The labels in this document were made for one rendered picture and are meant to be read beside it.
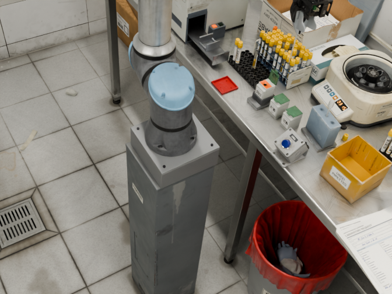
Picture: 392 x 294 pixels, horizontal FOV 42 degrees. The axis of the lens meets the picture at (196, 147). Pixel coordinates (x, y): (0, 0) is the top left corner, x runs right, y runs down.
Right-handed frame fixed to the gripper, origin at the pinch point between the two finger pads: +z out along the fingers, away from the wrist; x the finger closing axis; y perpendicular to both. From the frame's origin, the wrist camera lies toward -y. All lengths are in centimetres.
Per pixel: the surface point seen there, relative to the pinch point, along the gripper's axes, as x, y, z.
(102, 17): -20, -167, 104
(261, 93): -11.0, 4.0, 20.2
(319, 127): -1.6, 24.2, 19.1
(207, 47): -18.1, -23.1, 20.2
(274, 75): -6.1, 2.0, 15.4
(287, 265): -1, 34, 91
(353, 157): 5.4, 34.9, 23.9
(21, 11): -69, -160, 85
